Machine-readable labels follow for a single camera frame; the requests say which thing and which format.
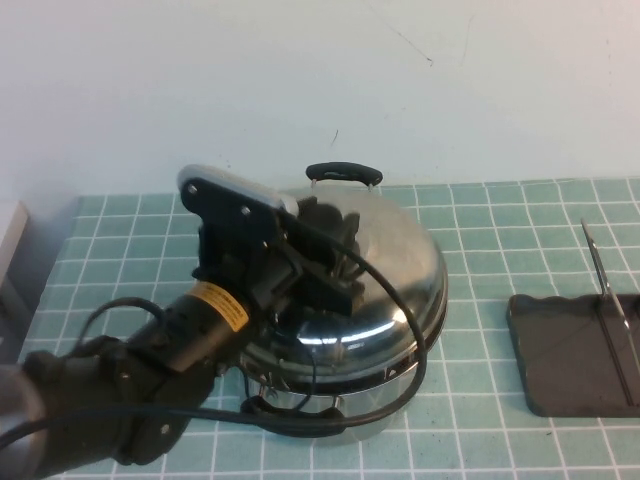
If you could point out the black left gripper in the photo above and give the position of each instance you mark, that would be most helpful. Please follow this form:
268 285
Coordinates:
270 275

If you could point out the silver wrist camera black mount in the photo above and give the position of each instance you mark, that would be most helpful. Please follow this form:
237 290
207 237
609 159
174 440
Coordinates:
225 200

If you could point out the teal tile pattern tablecloth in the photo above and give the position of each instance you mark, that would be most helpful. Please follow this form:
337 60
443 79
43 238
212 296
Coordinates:
500 250

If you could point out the beige board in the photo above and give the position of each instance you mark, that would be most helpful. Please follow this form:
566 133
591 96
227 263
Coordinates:
12 235

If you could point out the stainless steel lid black knob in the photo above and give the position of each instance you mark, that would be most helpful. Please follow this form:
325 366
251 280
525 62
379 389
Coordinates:
400 250

